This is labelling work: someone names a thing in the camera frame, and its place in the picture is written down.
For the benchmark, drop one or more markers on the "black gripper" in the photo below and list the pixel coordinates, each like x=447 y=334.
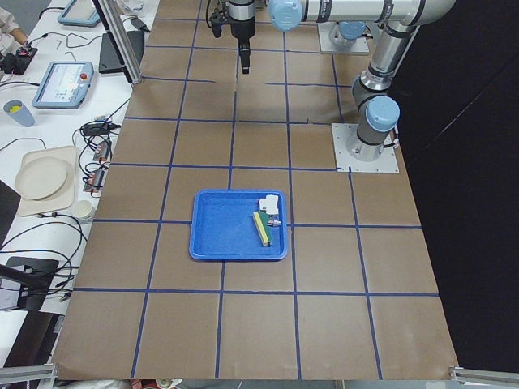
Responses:
x=242 y=28

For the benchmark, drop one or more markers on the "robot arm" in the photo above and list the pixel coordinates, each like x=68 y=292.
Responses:
x=391 y=25
x=346 y=32

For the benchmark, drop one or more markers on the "white circuit breaker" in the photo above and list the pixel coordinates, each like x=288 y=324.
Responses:
x=269 y=204

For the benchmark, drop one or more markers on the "far teach pendant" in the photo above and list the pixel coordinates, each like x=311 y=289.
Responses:
x=79 y=13

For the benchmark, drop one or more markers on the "teach pendant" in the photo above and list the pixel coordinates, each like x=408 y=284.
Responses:
x=79 y=13
x=64 y=85

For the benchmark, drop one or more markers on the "green yellow terminal block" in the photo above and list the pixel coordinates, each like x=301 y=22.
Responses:
x=263 y=223

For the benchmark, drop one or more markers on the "blue plastic tray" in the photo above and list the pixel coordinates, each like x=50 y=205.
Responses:
x=223 y=229

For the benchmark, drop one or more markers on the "near teach pendant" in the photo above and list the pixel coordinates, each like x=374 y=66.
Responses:
x=64 y=85

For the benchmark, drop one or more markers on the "beige tray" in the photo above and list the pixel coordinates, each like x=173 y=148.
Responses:
x=61 y=199

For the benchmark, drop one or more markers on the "white paper cup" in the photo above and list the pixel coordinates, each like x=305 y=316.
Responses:
x=83 y=211

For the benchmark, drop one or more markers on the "grey blue cup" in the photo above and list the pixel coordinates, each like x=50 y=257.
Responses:
x=19 y=112

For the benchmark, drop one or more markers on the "beige round plate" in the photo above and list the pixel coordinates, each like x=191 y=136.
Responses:
x=41 y=178

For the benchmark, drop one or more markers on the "black monitor stand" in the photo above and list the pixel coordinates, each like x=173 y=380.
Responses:
x=25 y=282

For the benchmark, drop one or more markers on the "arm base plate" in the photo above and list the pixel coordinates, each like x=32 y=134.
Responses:
x=386 y=162
x=359 y=47

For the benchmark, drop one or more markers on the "aluminium frame post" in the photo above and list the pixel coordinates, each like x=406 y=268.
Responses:
x=113 y=25

